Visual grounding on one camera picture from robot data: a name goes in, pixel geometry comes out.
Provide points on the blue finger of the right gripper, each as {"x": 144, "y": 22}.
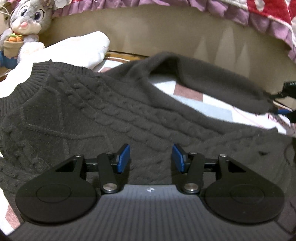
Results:
{"x": 291, "y": 115}

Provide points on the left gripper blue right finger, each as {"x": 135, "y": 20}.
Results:
{"x": 191, "y": 165}

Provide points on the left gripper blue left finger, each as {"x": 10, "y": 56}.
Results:
{"x": 108, "y": 165}

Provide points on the dark grey cable-knit sweater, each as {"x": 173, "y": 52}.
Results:
{"x": 62, "y": 110}

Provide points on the white red patterned quilt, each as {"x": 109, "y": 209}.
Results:
{"x": 276, "y": 18}

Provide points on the beige mattress side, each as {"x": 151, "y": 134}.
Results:
{"x": 149, "y": 29}

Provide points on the white folded garment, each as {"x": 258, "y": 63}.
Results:
{"x": 85, "y": 51}

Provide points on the grey bunny plush toy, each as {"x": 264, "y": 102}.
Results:
{"x": 29, "y": 19}

